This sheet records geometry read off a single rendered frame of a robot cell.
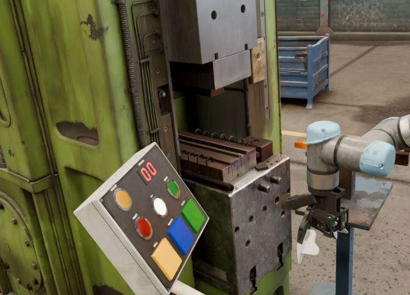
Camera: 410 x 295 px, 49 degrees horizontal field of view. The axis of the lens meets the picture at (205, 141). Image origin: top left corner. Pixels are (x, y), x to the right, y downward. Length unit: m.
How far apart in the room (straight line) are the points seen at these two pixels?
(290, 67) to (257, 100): 3.45
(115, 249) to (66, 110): 0.78
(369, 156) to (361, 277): 1.74
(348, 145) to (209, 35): 0.63
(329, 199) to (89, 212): 0.55
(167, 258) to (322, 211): 0.39
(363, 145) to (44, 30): 1.13
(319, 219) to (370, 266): 1.67
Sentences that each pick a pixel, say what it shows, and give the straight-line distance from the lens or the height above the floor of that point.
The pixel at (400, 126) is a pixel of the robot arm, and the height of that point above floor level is 1.28.
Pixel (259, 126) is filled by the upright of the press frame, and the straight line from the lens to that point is 1.98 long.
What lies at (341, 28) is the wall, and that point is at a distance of 9.49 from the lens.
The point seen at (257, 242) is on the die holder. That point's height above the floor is 0.65.
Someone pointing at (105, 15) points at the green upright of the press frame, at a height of 1.55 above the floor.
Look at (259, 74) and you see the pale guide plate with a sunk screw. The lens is 1.89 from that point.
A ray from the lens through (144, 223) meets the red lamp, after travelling 1.10.
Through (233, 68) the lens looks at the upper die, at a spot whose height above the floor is 1.32.
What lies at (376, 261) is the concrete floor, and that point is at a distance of 2.83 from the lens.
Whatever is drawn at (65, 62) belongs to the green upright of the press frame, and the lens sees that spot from 1.66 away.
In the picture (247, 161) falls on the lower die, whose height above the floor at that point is 0.96.
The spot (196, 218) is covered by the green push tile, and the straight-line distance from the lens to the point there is 1.28.
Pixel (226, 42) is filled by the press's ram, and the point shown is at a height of 1.41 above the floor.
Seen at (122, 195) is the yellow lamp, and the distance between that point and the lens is 1.08.
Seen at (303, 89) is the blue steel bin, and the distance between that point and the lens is 5.39.
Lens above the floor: 1.66
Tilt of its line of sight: 21 degrees down
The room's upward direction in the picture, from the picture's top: 6 degrees counter-clockwise
